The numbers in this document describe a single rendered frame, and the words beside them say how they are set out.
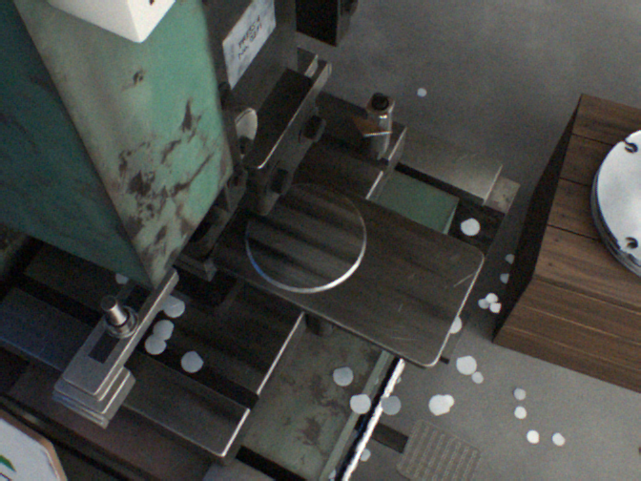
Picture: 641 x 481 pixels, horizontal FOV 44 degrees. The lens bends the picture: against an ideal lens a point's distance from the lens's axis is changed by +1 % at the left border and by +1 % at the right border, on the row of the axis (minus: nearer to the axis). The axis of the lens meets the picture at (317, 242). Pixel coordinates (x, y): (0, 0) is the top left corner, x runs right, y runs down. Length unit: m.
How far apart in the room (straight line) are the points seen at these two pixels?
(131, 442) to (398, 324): 0.34
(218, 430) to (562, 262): 0.70
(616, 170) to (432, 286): 0.66
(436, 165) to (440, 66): 0.94
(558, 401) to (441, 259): 0.85
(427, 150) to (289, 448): 0.42
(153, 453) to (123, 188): 0.56
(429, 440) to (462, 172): 0.54
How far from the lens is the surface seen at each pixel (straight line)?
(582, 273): 1.33
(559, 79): 1.98
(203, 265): 0.81
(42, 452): 1.01
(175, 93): 0.40
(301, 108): 0.65
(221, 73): 0.47
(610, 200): 1.36
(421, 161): 1.02
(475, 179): 1.02
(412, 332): 0.77
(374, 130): 0.87
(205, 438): 0.82
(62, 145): 0.37
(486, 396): 1.59
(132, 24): 0.27
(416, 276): 0.79
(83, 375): 0.81
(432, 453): 1.38
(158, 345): 0.85
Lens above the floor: 1.50
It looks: 64 degrees down
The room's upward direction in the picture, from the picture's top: straight up
